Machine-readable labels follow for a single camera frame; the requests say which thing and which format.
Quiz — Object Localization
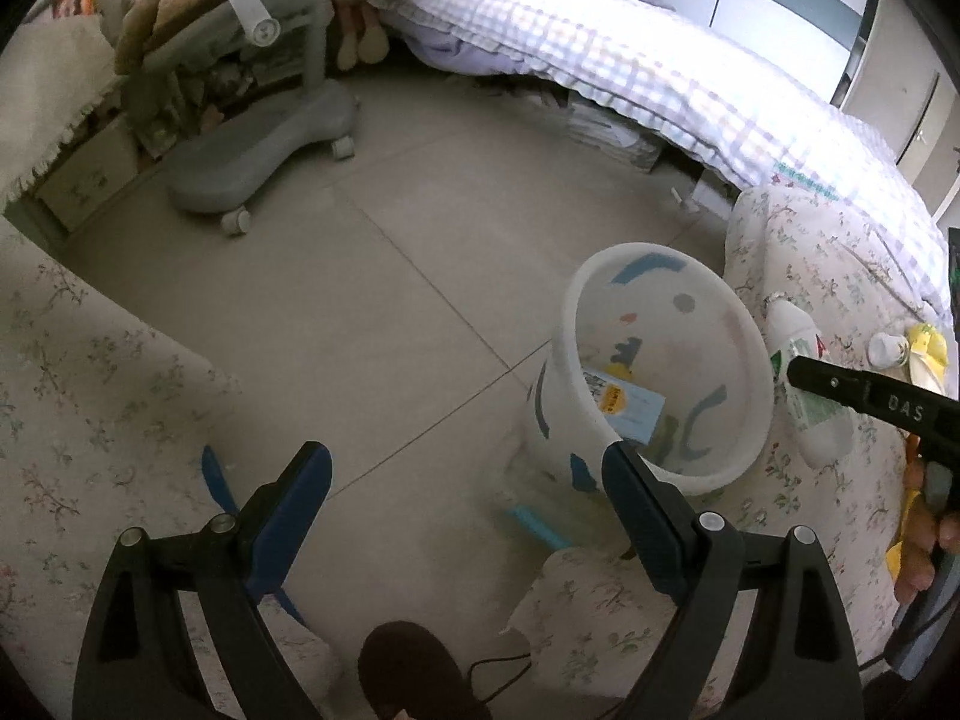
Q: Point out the person's right hand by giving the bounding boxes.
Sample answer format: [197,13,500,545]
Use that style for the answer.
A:
[895,459,960,606]

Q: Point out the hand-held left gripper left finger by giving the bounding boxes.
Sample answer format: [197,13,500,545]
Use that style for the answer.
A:
[71,441,333,720]

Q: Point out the blue and white carton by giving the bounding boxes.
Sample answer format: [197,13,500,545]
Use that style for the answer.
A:
[581,369,667,445]

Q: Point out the purple duvet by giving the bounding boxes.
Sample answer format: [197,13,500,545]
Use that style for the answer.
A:
[375,0,601,80]

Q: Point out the cream fringed cloth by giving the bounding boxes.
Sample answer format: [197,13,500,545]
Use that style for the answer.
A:
[0,15,121,207]

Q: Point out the pink plush rabbit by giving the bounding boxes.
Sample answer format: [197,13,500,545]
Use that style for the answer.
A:
[334,0,391,72]

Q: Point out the black cable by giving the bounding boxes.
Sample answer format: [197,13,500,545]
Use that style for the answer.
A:
[469,626,623,720]

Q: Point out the flat boxes under bed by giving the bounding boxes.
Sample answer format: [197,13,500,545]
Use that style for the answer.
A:
[525,82,743,218]

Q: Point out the brown fuzzy blanket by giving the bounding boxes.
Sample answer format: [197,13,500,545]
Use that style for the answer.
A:
[112,0,297,76]

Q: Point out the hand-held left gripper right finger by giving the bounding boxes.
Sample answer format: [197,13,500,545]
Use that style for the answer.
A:
[602,441,867,720]

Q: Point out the white patterned trash bin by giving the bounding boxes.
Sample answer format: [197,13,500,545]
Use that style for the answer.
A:
[517,242,775,497]

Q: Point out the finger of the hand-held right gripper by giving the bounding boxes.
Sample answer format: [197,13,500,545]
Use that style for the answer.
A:
[786,356,872,415]

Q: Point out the grey wheeled chair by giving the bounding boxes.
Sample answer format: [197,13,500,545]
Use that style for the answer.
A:
[112,0,359,235]

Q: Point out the bed with checkered blanket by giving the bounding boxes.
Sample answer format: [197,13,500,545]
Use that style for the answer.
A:
[364,0,950,316]

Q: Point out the floral storage cabinet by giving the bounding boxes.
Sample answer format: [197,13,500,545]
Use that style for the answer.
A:
[34,120,140,233]

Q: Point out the crushed yellow paper bowl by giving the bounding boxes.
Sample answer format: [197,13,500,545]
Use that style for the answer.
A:
[887,321,955,578]

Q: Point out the clear box with blue lid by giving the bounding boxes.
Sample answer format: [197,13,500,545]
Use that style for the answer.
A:
[499,450,623,552]

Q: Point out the dark brown slipper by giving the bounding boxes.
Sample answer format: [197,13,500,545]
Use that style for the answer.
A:
[358,621,492,720]

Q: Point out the cream door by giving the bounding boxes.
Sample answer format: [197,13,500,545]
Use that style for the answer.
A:
[840,37,960,218]

